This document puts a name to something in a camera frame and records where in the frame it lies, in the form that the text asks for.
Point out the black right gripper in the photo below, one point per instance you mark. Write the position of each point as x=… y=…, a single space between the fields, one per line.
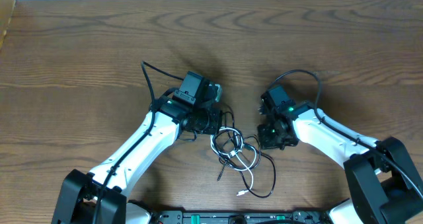
x=267 y=137

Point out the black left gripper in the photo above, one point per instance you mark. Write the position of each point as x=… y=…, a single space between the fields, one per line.
x=215 y=123

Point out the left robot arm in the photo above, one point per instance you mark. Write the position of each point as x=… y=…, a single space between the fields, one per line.
x=101 y=195

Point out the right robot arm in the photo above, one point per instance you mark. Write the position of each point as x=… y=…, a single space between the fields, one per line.
x=384 y=184

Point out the cardboard panel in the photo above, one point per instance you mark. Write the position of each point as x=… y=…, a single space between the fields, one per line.
x=6 y=12

